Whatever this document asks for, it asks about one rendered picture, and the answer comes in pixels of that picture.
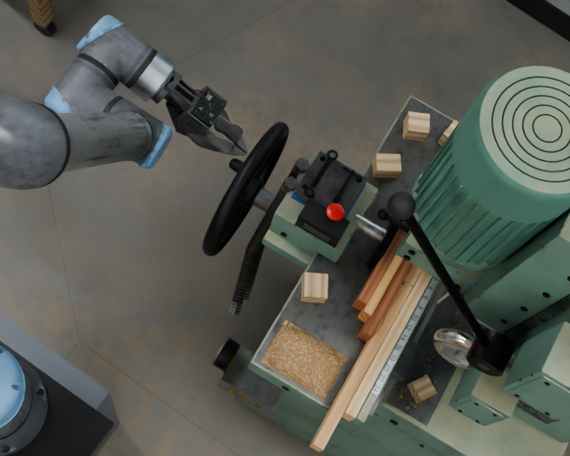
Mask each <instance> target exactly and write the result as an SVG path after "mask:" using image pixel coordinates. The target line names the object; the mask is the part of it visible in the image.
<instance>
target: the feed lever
mask: <svg viewBox="0 0 570 456"><path fill-rule="evenodd" d="M415 208H416V203H415V200H414V198H413V197H412V196H411V195H410V194H409V193H406V192H396V193H394V194H393V195H391V196H390V198H389V199H388V202H387V210H388V212H389V214H390V215H391V216H393V218H395V219H397V220H404V222H405V223H406V225H407V227H408V228H409V230H410V231H411V233H412V235H413V237H414V239H415V240H416V241H417V242H418V244H419V246H420V247H421V249H422V251H423V253H424V255H425V256H426V258H427V259H428V261H429V263H430V264H431V265H432V267H433V269H434V270H435V272H436V274H437V275H438V277H439V279H440V280H441V282H442V284H443V286H444V287H445V289H446V290H447V291H448V293H449V294H450V296H451V298H452V300H453V302H454V303H455V305H456V306H457V308H458V310H459V311H460V313H461V314H462V316H463V317H464V319H465V321H466V322H467V324H468V326H469V327H470V330H471V331H472V333H473V334H474V336H475V338H474V340H473V342H472V344H471V346H470V349H469V351H468V353H467V355H466V358H467V361H468V362H469V364H470V365H471V366H473V367H474V368H476V369H477V370H479V371H481V372H482V373H484V374H487V375H492V376H500V375H503V373H505V374H507V375H508V373H509V371H510V369H511V367H512V365H511V364H510V363H509V360H510V358H511V357H512V355H513V353H514V351H515V346H514V344H513V342H512V341H511V340H510V339H509V338H508V337H506V336H504V335H502V334H501V333H499V332H497V331H495V330H492V329H487V328H484V329H481V327H480V325H479V323H478V321H477V320H476V319H475V317H474V315H473V314H472V312H471V310H470V308H469V306H468V305H467V303H466V301H465V300H464V298H463V297H462V295H461V293H460V292H459V290H458V288H457V287H456V285H455V283H454V282H453V280H452V278H451V276H450V274H449V273H448V272H447V270H446V269H445V267H444V265H443V264H442V261H441V260H440V258H439V256H438V254H437V253H436V251H435V250H434V249H433V247H432V245H431V243H430V241H429V240H428V238H427V236H426V235H425V233H424V231H423V229H422V227H421V226H420V224H419V223H418V222H417V220H416V218H415V217H414V215H413V213H414V211H415Z"/></svg>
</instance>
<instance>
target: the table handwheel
mask: <svg viewBox="0 0 570 456"><path fill-rule="evenodd" d="M288 136H289V127H288V125H287V124H286V123H284V122H277V123H275V124H274V125H272V126H271V127H270V128H269V129H268V130H267V131H266V133H265V134H264V135H263V136H262V137H261V139H260V140H259V142H258V143H257V144H256V146H255V147H254V149H253V150H252V152H251V153H250V155H249V156H248V157H247V158H246V160H245V161H244V163H243V164H242V167H241V168H240V170H239V171H238V173H237V175H236V176H235V178H234V180H233V181H232V183H231V184H230V186H229V188H228V189H227V191H226V193H225V195H224V197H223V199H222V201H221V203H220V204H219V206H218V208H217V210H216V212H215V213H214V217H213V219H212V221H211V222H210V224H209V226H208V229H207V231H206V234H205V236H204V241H203V251H204V254H206V255H207V256H215V255H216V254H217V253H219V252H220V251H221V250H222V249H223V247H224V246H225V245H226V244H227V243H228V242H229V241H230V240H231V238H232V237H233V235H234V234H235V232H236V231H237V229H238V228H239V226H240V225H241V223H242V221H243V220H244V218H245V217H246V215H247V214H248V213H249V212H250V210H251V208H252V206H253V205H255V206H257V207H258V208H260V209H262V211H264V212H267V210H268V209H269V207H270V205H271V203H272V201H273V199H274V197H275V196H276V195H273V194H272V193H270V192H268V191H266V190H265V189H263V187H264V186H265V184H266V183H267V181H268V179H269V177H270V175H271V173H272V171H273V169H274V167H275V166H276V164H277V162H278V160H279V158H280V155H281V153H282V151H283V148H284V147H285V145H286V142H287V139H288Z"/></svg>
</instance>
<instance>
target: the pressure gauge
mask: <svg viewBox="0 0 570 456"><path fill-rule="evenodd" d="M239 348H240V344H238V343H237V342H235V341H233V340H232V339H230V338H229V337H228V338H226V339H225V341H224V342H223V344H222V346H221V348H220V349H219V351H218V352H217V354H216V356H215V358H214V360H213V362H212V366H216V367H217V368H219V369H220V370H222V371H225V370H226V369H227V367H228V366H234V364H235V362H236V359H235V357H234V356H235V355H236V353H237V351H238V349H239Z"/></svg>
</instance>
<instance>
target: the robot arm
mask: <svg viewBox="0 0 570 456"><path fill-rule="evenodd" d="M77 50H78V51H79V52H80V53H79V54H78V56H77V57H76V58H75V59H74V61H73V62H72V63H71V65H70V66H69V68H68V69H67V70H66V71H65V73H64V74H63V75H62V76H61V78H60V79H59V80H58V81H57V83H56V84H55V85H54V86H52V89H51V91H50V92H49V94H48V95H47V97H46V98H45V100H44V105H43V104H40V103H36V102H31V101H26V100H21V99H19V98H16V97H15V96H13V95H11V94H8V93H6V92H4V91H2V90H0V187H4V188H10V189H14V190H30V189H35V188H39V187H43V186H46V185H48V184H50V183H52V182H53V181H55V180H56V179H57V178H58V177H59V176H60V175H61V174H62V173H63V172H66V171H72V170H76V169H82V168H87V167H92V166H102V165H107V164H112V163H118V162H122V161H134V162H136V163H137V164H138V165H139V166H140V167H144V168H145V169H150V168H152V167H153V166H154V165H155V164H156V162H157V161H158V159H159V158H160V157H161V156H162V154H163V153H164V151H165V149H166V147H167V145H168V143H169V141H170V139H171V137H172V135H173V130H172V129H171V128H170V127H169V126H168V125H166V123H165V122H164V121H160V120H159V119H157V118H155V117H154V116H152V115H150V114H149V113H147V112H146V111H144V110H143V109H141V108H140V107H138V106H137V105H135V104H134V103H132V102H130V101H129V100H127V99H125V98H123V97H122V96H120V95H119V94H118V93H117V92H115V91H113V90H114V89H115V88H116V86H117V85H118V84H119V82H121V83H122V84H124V85H125V86H126V87H127V88H129V89H130V90H132V91H133V92H134V93H135V94H137V95H138V96H139V97H140V98H141V99H142V100H144V101H145V102H148V101H150V100H151V99H152V100H153V101H154V102H155V103H156V104H158V103H159V102H160V101H161V100H162V99H163V98H164V99H166V100H167V102H166V107H167V110H168V112H169V115H170V117H171V119H172V122H173V124H174V127H175V129H176V132H178V133H180V134H182V135H184V136H187V137H189V138H190V139H191V140H192V141H193V142H194V143H195V144H196V145H197V146H199V147H202V148H205V149H209V150H212V151H215V152H220V153H224V154H227V155H232V156H245V155H246V153H247V152H248V150H247V147H246V144H245V142H244V140H243V138H242V133H243V128H242V127H241V126H240V125H239V124H236V123H231V121H230V120H229V117H228V115H227V113H226V112H225V110H224V108H225V106H226V103H227V102H228V101H227V100H225V99H224V98H223V97H221V96H220V95H219V94H218V93H216V92H215V91H214V90H212V89H211V88H210V87H208V86H207V85H206V86H204V87H203V88H202V89H201V90H194V89H193V88H192V87H190V86H189V85H188V84H187V83H185V82H184V81H183V80H181V79H182V78H183V76H182V75H180V74H179V73H178V72H175V71H173V69H174V68H175V65H174V64H173V63H172V62H171V61H169V60H168V59H167V58H166V56H165V55H164V54H163V53H159V52H158V51H157V50H155V49H154V48H153V47H151V46H150V45H149V44H148V43H146V42H145V41H144V40H142V39H141V38H140V37H139V36H137V35H136V34H135V33H133V32H132V31H131V30H130V29H128V28H127V26H125V24H124V23H121V22H120V21H119V20H117V19H116V18H114V17H113V16H111V15H105V16H103V17H102V18H101V19H100V20H99V21H98V22H97V23H96V24H95V25H94V26H93V27H92V28H91V29H90V30H89V32H88V33H87V34H86V35H85V36H84V37H83V38H82V39H81V41H80V42H79V43H78V45H77ZM172 71H173V72H172ZM214 94H215V95H214ZM218 97H219V98H220V99H219V98H218ZM212 125H214V129H215V130H216V131H217V132H218V133H222V134H224V135H225V136H226V137H227V138H221V137H220V135H219V134H218V133H217V132H216V131H214V130H213V131H209V130H208V129H210V127H211V126H212ZM200 131H201V132H200ZM205 131H206V133H205ZM47 409H48V399H47V393H46V390H45V387H44V385H43V382H42V380H41V378H40V377H39V376H38V375H37V374H36V373H35V371H34V370H33V369H32V368H31V367H29V366H28V365H27V364H26V363H24V362H22V361H20V360H18V359H15V357H14V356H13V355H12V354H11V353H10V352H9V351H7V350H6V349H5V348H3V347H1V346H0V456H8V455H11V454H14V453H16V452H18V451H20V450H21V449H23V448H24V447H26V446H27V445H28V444H29V443H30V442H31V441H32V440H33V439H34V438H35V437H36V436H37V434H38V433H39V431H40V430H41V429H42V427H43V424H44V421H45V418H46V414H47Z"/></svg>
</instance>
